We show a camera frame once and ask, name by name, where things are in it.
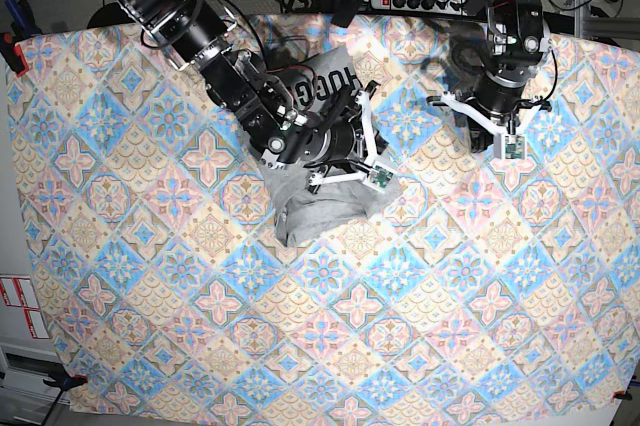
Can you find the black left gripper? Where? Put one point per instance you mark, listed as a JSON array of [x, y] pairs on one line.
[[493, 90]]

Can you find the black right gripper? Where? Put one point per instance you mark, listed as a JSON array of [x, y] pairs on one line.
[[339, 139]]

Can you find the grey T-shirt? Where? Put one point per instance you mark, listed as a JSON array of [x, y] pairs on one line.
[[299, 214]]

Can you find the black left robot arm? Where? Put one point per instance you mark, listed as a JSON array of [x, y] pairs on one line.
[[517, 43]]

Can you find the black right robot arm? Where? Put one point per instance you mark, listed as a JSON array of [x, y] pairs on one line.
[[237, 80]]

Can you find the white power strip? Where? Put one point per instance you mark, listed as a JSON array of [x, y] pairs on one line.
[[449, 7]]

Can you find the patterned colourful tablecloth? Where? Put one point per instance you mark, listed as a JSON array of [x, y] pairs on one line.
[[490, 291]]

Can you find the orange clamp bottom right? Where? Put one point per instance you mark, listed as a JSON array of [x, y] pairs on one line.
[[623, 395]]

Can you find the black orange clamp top left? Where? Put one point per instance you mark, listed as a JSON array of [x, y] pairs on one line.
[[24, 27]]

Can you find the black orange clamp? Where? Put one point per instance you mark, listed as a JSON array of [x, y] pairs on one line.
[[64, 382], [24, 27]]

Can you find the red white labels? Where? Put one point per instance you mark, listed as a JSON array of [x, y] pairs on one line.
[[18, 293]]

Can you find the black orange clamp bottom left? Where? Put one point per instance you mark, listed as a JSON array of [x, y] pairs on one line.
[[64, 382]]

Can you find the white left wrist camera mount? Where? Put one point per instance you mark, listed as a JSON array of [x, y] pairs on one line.
[[508, 130]]

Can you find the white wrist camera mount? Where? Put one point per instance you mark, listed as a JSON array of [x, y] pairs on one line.
[[378, 172], [508, 130]]

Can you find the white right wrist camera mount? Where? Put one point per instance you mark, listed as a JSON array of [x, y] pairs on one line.
[[378, 172]]

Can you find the black centre post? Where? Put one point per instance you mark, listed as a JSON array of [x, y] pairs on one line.
[[350, 1]]

